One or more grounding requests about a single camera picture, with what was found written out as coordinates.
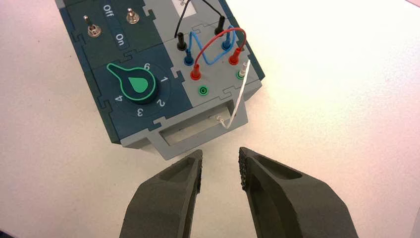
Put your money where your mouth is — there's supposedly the green and black rotary knob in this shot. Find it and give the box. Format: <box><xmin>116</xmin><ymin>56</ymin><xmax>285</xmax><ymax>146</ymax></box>
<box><xmin>106</xmin><ymin>63</ymin><xmax>160</xmax><ymax>106</ymax></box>

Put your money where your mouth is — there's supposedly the white paper label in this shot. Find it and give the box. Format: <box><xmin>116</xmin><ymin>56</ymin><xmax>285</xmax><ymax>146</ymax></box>
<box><xmin>172</xmin><ymin>0</ymin><xmax>202</xmax><ymax>20</ymax></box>

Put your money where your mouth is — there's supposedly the black banana plug cable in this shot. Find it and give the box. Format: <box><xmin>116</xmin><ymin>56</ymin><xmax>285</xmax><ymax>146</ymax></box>
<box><xmin>174</xmin><ymin>0</ymin><xmax>227</xmax><ymax>52</ymax></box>

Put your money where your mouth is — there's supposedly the blue banana plug cable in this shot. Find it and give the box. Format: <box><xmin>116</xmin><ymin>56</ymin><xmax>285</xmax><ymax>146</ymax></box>
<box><xmin>183</xmin><ymin>24</ymin><xmax>238</xmax><ymax>66</ymax></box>

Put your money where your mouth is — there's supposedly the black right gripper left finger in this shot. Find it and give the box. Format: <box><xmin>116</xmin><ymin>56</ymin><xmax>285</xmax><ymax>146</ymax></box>
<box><xmin>119</xmin><ymin>149</ymin><xmax>204</xmax><ymax>238</ymax></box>

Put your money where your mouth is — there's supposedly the grey and blue control box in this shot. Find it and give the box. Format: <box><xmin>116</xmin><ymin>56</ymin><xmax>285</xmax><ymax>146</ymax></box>
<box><xmin>55</xmin><ymin>0</ymin><xmax>266</xmax><ymax>161</ymax></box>

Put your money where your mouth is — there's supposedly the metal toggle switch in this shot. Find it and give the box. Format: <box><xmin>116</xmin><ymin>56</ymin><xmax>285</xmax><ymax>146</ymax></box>
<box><xmin>126</xmin><ymin>7</ymin><xmax>140</xmax><ymax>25</ymax></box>
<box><xmin>83</xmin><ymin>15</ymin><xmax>103</xmax><ymax>38</ymax></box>

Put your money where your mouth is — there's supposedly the red banana plug cable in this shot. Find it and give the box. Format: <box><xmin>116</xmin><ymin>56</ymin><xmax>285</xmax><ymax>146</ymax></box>
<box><xmin>190</xmin><ymin>27</ymin><xmax>247</xmax><ymax>81</ymax></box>

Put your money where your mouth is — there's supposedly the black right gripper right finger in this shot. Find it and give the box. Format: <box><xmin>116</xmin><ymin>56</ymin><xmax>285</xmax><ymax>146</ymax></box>
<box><xmin>238</xmin><ymin>147</ymin><xmax>359</xmax><ymax>238</ymax></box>

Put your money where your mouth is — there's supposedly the white plug cable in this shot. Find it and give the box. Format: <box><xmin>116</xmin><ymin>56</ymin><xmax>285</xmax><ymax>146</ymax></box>
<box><xmin>216</xmin><ymin>59</ymin><xmax>252</xmax><ymax>129</ymax></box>

